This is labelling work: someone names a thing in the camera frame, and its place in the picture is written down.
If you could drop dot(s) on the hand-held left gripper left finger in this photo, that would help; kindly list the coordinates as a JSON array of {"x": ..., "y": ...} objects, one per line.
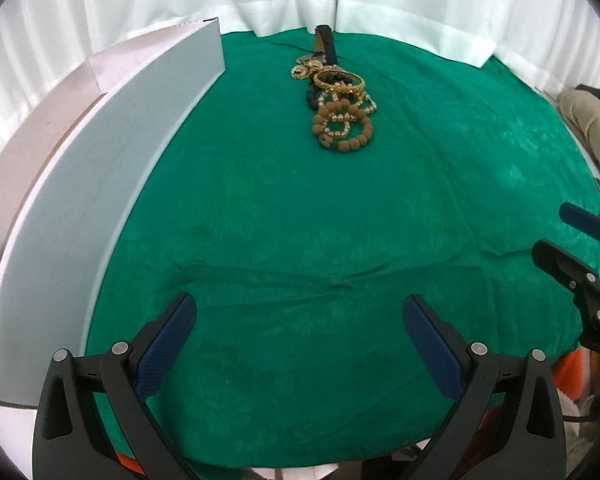
[{"x": 167, "y": 340}]

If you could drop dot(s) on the gold bangle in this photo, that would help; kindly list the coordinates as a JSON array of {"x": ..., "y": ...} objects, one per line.
[{"x": 337, "y": 89}]

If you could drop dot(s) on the person's leg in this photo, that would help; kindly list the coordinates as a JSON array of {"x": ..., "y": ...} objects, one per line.
[{"x": 590, "y": 120}]

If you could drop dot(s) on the orange cloth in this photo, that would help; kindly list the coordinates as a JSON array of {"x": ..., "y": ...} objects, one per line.
[{"x": 570, "y": 375}]

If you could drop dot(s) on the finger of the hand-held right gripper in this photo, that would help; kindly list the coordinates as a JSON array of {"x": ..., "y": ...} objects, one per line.
[
  {"x": 560, "y": 262},
  {"x": 580, "y": 217}
]

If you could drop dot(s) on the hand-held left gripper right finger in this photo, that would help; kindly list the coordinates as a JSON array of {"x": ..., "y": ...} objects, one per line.
[{"x": 432, "y": 340}]

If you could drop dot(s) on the white cardboard box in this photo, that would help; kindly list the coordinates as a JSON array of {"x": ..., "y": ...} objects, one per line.
[{"x": 105, "y": 185}]

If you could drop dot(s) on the cream fleece garment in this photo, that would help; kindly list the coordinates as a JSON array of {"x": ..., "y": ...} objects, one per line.
[{"x": 580, "y": 432}]

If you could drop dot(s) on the green cloth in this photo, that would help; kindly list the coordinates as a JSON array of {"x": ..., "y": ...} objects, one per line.
[{"x": 305, "y": 210}]

